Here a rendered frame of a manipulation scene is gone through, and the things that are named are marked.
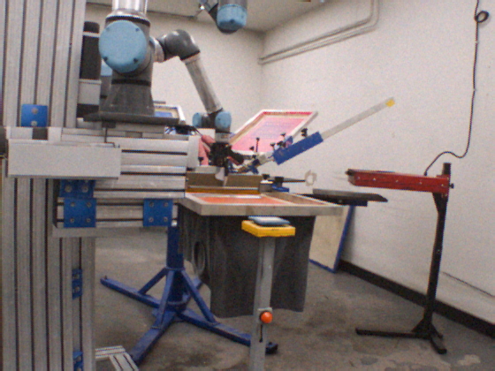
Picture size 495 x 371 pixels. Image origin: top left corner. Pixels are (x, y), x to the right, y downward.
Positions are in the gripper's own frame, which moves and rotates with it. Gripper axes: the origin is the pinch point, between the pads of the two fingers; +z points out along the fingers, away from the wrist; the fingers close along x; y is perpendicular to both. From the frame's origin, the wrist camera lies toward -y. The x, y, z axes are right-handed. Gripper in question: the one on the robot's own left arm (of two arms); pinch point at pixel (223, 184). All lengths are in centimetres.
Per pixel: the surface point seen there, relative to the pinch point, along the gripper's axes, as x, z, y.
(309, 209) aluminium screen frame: 60, 3, -13
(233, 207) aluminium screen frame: 60, 2, 18
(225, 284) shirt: 50, 34, 15
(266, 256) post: 79, 15, 13
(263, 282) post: 79, 24, 14
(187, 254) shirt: 17.7, 30.3, 21.4
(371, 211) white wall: -130, 35, -199
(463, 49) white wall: -32, -107, -201
